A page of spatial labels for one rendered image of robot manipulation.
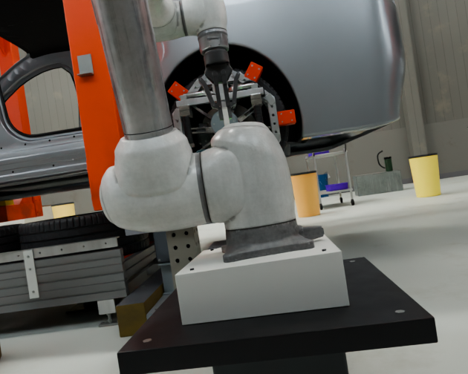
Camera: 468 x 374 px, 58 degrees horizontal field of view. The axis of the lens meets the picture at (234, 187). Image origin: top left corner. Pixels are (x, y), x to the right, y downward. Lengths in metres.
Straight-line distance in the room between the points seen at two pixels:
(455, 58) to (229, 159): 10.59
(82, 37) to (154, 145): 1.24
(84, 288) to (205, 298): 1.31
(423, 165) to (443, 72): 5.09
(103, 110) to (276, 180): 1.19
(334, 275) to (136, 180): 0.41
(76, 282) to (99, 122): 0.72
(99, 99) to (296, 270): 1.36
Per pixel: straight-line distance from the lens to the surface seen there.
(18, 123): 5.26
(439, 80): 11.06
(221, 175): 0.83
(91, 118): 1.92
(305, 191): 5.53
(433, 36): 11.27
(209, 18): 1.31
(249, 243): 0.84
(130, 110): 0.84
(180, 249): 1.54
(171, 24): 1.31
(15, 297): 2.21
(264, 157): 0.84
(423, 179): 6.32
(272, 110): 2.22
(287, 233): 0.85
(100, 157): 1.89
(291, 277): 0.77
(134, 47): 0.83
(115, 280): 2.00
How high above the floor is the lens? 0.54
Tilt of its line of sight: level
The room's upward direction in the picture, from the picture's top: 8 degrees counter-clockwise
